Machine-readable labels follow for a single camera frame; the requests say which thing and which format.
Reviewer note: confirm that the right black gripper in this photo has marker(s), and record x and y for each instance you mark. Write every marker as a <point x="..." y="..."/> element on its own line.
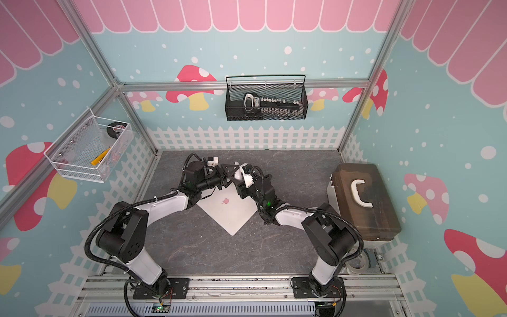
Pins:
<point x="241" y="189"/>

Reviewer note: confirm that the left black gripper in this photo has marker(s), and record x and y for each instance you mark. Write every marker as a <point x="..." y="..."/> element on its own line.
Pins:
<point x="223" y="179"/>

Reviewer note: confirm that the white wireless mouse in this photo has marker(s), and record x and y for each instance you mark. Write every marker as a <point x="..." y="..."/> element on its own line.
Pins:
<point x="248" y="181"/>

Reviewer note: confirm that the silver laptop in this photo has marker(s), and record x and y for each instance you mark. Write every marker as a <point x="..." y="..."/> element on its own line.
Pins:
<point x="227" y="209"/>

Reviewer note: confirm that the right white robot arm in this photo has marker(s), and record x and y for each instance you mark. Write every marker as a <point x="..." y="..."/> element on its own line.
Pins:
<point x="335" y="239"/>

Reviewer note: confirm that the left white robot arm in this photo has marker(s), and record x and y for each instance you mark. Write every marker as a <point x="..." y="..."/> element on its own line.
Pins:
<point x="119" y="239"/>

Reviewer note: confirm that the socket bit set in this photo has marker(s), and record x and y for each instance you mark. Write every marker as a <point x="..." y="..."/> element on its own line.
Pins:
<point x="262" y="108"/>

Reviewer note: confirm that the brown lidded storage box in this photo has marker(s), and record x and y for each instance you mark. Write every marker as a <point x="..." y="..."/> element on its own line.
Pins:
<point x="358" y="193"/>

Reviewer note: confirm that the black tape roll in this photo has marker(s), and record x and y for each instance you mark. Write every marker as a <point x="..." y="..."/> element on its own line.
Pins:
<point x="115" y="129"/>

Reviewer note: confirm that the yellow tool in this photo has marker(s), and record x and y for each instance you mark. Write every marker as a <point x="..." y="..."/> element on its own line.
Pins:
<point x="100" y="158"/>

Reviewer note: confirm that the clear tape roll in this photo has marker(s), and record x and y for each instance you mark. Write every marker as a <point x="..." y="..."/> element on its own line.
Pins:
<point x="358" y="265"/>

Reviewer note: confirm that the black wire mesh basket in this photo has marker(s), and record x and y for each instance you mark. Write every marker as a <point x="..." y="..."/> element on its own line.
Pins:
<point x="266" y="97"/>

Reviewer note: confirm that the white wire mesh basket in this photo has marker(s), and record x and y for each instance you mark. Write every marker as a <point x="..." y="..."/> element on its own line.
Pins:
<point x="71" y="154"/>

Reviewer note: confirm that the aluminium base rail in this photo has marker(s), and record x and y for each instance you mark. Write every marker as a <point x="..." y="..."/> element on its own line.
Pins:
<point x="275" y="295"/>

